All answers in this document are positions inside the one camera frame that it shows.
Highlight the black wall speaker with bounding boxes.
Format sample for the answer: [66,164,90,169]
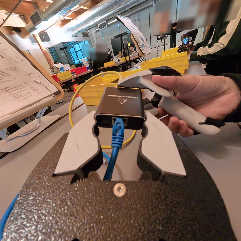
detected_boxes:
[39,32,51,42]

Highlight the black network splitter box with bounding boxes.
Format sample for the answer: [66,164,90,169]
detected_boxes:
[95,87,146,130]

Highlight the grey desk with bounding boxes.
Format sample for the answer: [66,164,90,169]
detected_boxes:
[0,61,241,228]

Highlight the person's right hand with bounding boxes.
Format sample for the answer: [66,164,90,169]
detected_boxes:
[152,74,241,138]

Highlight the silver ventilation duct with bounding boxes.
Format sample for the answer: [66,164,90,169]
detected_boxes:
[63,0,136,32]
[25,0,89,34]

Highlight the printed instruction sheets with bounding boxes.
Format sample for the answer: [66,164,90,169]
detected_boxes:
[0,34,61,118]

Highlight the black monitor screen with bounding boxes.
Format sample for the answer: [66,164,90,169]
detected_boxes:
[110,34,132,56]

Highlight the blue network cable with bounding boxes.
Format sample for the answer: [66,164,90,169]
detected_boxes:
[0,118,125,229]

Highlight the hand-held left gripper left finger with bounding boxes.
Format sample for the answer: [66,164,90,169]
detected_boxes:
[54,110,104,176]

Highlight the yellow network cable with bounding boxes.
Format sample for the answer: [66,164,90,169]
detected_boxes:
[69,71,137,149]

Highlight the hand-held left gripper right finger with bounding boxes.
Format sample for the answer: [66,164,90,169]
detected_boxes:
[136,111,187,177]

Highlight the wooden document stand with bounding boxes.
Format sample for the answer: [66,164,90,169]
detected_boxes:
[115,15,152,57]
[0,31,64,130]

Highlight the small yellow plastic bin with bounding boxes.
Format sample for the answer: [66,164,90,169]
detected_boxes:
[56,71,72,80]

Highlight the white stand base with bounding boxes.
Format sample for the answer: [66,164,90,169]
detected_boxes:
[0,107,61,153]

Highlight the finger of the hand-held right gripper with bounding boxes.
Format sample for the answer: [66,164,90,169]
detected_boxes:
[118,70,154,89]

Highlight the person's right forearm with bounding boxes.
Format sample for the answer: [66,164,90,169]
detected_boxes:
[219,72,241,130]

